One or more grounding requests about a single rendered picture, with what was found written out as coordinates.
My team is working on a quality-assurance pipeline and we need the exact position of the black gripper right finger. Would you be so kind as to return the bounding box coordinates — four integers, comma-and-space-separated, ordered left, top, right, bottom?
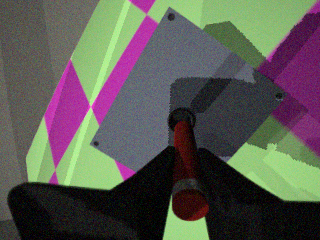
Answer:
198, 148, 320, 240

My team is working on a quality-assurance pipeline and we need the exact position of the grey flat panel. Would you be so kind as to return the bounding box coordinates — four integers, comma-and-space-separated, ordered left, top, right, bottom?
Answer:
89, 6, 288, 173

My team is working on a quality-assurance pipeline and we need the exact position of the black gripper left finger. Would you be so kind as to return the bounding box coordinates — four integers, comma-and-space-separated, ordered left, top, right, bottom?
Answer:
7, 146, 175, 240

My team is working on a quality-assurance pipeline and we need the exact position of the dark red cylindrical peg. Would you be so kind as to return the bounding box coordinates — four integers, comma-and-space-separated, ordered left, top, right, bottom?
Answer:
172, 121, 209, 221

